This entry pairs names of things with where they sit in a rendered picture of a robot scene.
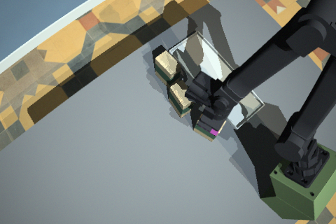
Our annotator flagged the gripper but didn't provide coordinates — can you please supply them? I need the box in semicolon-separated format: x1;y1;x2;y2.
197;105;234;136

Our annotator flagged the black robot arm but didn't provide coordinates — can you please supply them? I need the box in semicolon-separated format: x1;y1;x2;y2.
184;0;336;188

